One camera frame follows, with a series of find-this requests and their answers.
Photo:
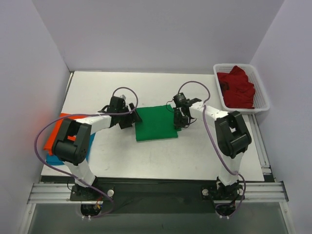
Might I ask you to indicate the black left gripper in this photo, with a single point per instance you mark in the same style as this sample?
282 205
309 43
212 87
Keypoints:
129 119

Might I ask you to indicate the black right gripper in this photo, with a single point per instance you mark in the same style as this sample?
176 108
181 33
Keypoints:
180 119

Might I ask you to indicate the green t-shirt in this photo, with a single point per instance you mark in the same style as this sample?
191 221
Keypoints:
157 123

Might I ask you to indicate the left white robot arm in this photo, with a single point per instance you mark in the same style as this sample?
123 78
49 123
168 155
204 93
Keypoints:
72 141

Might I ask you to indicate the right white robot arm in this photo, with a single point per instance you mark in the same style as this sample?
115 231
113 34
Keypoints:
227 131

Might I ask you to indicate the dark red t-shirt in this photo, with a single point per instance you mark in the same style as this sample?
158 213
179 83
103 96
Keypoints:
236 89

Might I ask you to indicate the folded orange t-shirt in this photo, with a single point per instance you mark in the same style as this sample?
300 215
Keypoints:
57 127

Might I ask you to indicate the white plastic basket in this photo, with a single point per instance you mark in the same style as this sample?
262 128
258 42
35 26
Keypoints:
260 100

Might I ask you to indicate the folded blue t-shirt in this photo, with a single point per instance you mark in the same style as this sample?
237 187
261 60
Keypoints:
54 161

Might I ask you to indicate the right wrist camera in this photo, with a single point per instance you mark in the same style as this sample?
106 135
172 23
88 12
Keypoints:
179 100

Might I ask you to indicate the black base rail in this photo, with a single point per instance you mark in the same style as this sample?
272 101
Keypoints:
157 196

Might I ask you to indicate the aluminium frame rail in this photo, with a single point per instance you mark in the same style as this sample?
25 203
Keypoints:
115 154

